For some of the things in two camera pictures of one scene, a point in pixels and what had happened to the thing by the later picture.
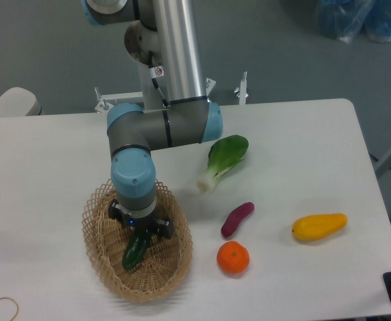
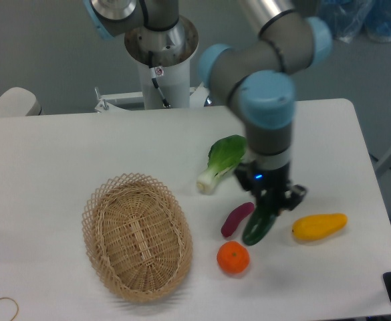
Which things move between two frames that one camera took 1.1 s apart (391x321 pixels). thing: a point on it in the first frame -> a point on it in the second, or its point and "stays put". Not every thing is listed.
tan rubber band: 17,309 stays put
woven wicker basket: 164,267 stays put
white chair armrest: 16,101 stays put
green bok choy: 224,154 stays put
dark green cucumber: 136,249 -> 260,223
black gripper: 149,223 -> 255,180
